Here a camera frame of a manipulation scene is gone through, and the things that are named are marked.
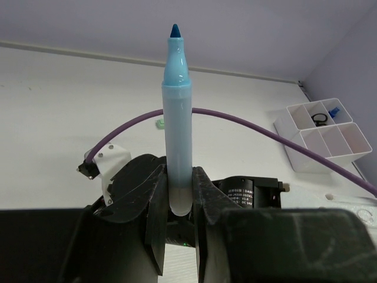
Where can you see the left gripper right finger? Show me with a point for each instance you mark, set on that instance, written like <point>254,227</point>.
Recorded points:
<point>236,244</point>

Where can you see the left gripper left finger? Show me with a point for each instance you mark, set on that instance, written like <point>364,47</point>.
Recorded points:
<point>81,245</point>

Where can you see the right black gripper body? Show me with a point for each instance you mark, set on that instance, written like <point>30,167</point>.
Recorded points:
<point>141,185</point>

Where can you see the black scissors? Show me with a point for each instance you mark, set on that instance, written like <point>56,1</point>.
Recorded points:
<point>319,119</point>

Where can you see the blue cap glue pen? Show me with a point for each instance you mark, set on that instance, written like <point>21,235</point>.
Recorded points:
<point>333,112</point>

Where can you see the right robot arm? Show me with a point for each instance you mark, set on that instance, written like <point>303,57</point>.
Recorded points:
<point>248,192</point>

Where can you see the green eraser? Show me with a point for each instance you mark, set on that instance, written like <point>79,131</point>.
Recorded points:
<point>160,124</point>

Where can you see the white compartment organizer box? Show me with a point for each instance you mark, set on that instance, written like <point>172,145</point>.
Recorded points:
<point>341,141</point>

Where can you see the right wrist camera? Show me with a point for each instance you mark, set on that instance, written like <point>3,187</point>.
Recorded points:
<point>106,164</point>

